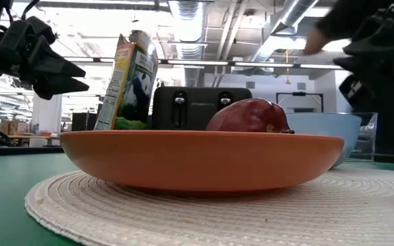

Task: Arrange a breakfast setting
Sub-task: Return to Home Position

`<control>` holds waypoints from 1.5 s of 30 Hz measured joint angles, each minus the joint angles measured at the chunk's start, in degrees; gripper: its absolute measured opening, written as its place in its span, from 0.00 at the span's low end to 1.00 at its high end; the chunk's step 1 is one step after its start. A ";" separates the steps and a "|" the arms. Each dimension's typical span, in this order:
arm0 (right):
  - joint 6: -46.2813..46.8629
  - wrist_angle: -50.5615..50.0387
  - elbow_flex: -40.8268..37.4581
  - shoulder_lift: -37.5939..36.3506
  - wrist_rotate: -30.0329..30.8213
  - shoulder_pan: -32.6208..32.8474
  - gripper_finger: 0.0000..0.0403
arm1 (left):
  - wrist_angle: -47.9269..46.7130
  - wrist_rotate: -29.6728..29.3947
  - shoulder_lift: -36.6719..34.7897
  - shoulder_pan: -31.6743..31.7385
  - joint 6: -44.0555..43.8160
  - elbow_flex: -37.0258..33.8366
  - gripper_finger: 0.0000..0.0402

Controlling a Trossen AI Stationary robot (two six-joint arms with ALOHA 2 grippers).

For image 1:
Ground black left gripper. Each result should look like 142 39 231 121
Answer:
0 15 90 101

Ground panda puffs cereal box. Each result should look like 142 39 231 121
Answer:
93 29 159 131

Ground red apple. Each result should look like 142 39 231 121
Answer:
205 98 296 135

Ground person's forearm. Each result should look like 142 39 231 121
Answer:
315 0 394 41

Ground black cabinet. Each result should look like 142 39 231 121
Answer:
71 111 99 132

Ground ceiling light strip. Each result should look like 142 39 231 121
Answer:
167 59 229 66
299 63 342 70
234 61 296 68

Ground person's hand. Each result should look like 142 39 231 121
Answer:
302 26 332 56

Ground cardboard boxes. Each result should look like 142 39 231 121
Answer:
0 119 30 136

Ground clear plastic container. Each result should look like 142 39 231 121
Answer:
347 111 378 163

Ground light blue bowl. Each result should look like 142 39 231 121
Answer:
284 112 363 169

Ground green table mat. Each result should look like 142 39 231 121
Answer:
0 152 394 246

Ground black four-slot toaster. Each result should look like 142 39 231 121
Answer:
151 86 253 131

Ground orange plate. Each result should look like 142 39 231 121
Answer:
59 129 345 192

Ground black door frame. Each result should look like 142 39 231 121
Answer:
276 91 324 113

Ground silver ventilation duct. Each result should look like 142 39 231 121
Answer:
248 0 321 64
168 0 208 88

